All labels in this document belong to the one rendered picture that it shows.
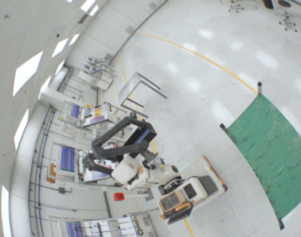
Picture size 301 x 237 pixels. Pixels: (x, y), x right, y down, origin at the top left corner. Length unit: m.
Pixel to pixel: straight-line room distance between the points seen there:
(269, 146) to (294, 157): 0.24
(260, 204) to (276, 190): 1.02
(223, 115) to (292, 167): 1.48
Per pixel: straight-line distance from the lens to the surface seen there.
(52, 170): 2.77
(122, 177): 1.07
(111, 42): 9.10
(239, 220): 2.09
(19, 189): 3.85
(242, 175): 1.93
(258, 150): 0.98
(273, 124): 1.03
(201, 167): 1.78
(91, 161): 1.04
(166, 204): 1.31
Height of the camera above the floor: 1.92
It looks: 40 degrees down
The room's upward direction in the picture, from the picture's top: 65 degrees counter-clockwise
